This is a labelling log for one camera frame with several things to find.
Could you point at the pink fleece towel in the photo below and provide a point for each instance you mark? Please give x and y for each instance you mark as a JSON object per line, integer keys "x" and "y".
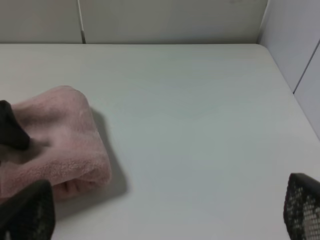
{"x": 65, "y": 146}

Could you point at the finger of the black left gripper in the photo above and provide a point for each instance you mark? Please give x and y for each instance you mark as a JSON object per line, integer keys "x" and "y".
{"x": 11, "y": 133}

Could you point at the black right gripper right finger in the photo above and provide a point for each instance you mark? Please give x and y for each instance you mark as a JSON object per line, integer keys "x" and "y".
{"x": 301, "y": 211}

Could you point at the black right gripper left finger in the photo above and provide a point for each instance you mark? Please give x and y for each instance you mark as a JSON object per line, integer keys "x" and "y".
{"x": 29, "y": 214}

